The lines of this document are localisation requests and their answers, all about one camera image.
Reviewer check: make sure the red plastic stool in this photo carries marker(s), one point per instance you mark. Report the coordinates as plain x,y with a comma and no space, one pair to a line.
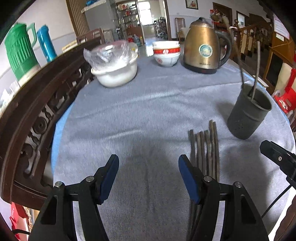
285,97

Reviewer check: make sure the green thermos jug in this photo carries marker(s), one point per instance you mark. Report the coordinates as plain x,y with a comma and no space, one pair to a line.
19,55

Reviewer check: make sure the red bag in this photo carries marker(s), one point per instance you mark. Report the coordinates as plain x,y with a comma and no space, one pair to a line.
19,217

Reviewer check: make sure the white plastic basin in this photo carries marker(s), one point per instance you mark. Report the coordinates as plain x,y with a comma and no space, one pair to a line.
115,76

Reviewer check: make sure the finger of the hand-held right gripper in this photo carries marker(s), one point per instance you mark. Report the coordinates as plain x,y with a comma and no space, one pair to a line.
276,155

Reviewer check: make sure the framed wall picture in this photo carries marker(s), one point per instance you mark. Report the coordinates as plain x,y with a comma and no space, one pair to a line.
192,4

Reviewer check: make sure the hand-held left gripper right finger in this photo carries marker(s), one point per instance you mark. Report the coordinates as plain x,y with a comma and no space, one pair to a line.
188,183

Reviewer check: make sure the dark wooden chopstick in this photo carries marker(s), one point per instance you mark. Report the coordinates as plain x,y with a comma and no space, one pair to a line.
256,69
238,60

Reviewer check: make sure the shelf of goods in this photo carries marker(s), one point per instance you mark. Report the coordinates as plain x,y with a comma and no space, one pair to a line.
128,16

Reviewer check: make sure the gold electric kettle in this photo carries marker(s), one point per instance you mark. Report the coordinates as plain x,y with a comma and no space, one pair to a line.
203,48

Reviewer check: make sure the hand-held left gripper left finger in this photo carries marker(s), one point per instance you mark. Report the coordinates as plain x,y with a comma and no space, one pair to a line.
108,183

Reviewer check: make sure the dark grey chopstick holder cup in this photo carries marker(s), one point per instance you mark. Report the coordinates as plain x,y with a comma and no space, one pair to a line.
246,118

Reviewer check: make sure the grey tablecloth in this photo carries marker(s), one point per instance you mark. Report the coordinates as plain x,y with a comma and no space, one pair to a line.
143,111

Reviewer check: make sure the plain white bowl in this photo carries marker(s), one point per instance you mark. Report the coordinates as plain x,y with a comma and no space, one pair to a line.
166,44

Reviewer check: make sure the grey cabinet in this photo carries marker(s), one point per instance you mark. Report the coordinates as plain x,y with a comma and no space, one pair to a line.
101,16

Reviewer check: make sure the wooden stair railing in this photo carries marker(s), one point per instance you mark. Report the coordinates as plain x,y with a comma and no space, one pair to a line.
249,39

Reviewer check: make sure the white bowl with red mark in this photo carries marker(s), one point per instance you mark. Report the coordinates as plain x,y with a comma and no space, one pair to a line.
166,60

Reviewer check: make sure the clear plastic bag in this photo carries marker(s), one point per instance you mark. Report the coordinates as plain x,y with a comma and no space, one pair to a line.
108,54

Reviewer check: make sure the red banded white bowl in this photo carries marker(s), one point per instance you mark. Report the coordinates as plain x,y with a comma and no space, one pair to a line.
166,51

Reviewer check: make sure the light wooden chair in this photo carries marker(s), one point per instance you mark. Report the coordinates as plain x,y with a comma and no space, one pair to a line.
180,25

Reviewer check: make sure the dark carved wooden chair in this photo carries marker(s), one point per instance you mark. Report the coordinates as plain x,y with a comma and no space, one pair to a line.
30,111

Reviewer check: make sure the paper wall notice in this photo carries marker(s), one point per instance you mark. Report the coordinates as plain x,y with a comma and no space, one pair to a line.
281,25

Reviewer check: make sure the blue thermos jug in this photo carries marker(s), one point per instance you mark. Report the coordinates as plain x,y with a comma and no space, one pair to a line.
46,44

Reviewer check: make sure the bundle of grey chopsticks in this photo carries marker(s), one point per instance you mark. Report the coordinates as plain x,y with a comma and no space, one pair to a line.
205,150

